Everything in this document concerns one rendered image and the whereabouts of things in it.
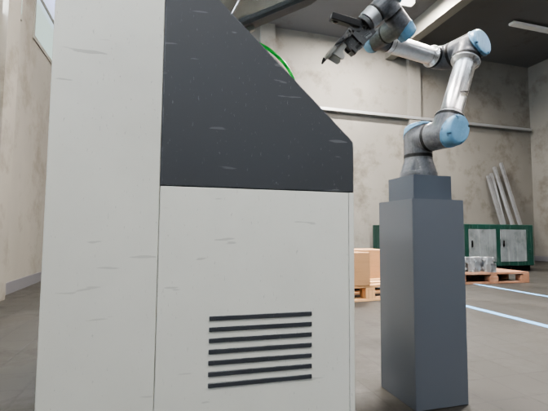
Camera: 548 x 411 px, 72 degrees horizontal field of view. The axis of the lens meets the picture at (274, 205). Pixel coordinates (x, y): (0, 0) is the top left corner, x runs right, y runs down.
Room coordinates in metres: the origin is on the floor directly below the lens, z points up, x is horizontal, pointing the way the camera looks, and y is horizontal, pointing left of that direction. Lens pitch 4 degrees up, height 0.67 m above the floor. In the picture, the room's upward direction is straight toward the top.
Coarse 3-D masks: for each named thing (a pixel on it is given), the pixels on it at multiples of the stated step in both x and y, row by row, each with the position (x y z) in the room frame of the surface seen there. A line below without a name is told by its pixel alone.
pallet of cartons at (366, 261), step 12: (360, 252) 3.75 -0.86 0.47; (372, 252) 4.27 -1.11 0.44; (360, 264) 3.69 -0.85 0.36; (372, 264) 4.27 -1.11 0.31; (360, 276) 3.69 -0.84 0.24; (372, 276) 4.27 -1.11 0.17; (360, 288) 3.79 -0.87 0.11; (372, 288) 3.74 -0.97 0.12; (360, 300) 3.69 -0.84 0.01; (372, 300) 3.74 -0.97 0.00
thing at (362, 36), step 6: (360, 18) 1.33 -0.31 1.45; (366, 18) 1.32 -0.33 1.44; (366, 24) 1.34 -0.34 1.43; (372, 24) 1.33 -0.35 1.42; (348, 30) 1.33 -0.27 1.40; (354, 30) 1.33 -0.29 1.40; (360, 30) 1.35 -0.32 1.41; (366, 30) 1.35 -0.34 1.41; (372, 30) 1.35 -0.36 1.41; (348, 36) 1.33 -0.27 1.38; (354, 36) 1.33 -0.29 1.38; (360, 36) 1.35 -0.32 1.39; (366, 36) 1.35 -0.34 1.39; (348, 42) 1.35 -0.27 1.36; (354, 42) 1.35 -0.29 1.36; (360, 42) 1.34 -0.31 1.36; (348, 48) 1.36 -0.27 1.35; (354, 48) 1.34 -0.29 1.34; (348, 54) 1.40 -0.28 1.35; (354, 54) 1.38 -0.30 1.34
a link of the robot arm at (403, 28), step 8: (400, 8) 1.33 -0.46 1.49; (392, 16) 1.34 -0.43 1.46; (400, 16) 1.33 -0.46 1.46; (408, 16) 1.35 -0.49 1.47; (384, 24) 1.41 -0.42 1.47; (392, 24) 1.36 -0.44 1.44; (400, 24) 1.35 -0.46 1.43; (408, 24) 1.35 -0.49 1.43; (384, 32) 1.41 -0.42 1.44; (392, 32) 1.38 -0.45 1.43; (400, 32) 1.37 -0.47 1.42; (408, 32) 1.36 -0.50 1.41; (384, 40) 1.43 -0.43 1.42; (392, 40) 1.43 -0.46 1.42; (400, 40) 1.39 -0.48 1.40
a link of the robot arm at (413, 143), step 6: (408, 126) 1.57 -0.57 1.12; (414, 126) 1.55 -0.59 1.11; (420, 126) 1.54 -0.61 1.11; (408, 132) 1.57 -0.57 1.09; (414, 132) 1.55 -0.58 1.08; (420, 132) 1.52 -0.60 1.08; (408, 138) 1.58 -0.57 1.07; (414, 138) 1.54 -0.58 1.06; (420, 138) 1.52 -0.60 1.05; (408, 144) 1.58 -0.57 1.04; (414, 144) 1.55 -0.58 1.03; (420, 144) 1.53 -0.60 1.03; (408, 150) 1.58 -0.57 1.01; (414, 150) 1.55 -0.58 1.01; (420, 150) 1.55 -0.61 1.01; (426, 150) 1.54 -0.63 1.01
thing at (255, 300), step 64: (192, 192) 1.05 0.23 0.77; (256, 192) 1.09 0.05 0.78; (320, 192) 1.14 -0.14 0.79; (192, 256) 1.05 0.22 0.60; (256, 256) 1.09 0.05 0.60; (320, 256) 1.14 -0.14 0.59; (192, 320) 1.05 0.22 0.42; (256, 320) 1.09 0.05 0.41; (320, 320) 1.14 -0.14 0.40; (192, 384) 1.05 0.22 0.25; (256, 384) 1.09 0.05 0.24; (320, 384) 1.14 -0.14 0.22
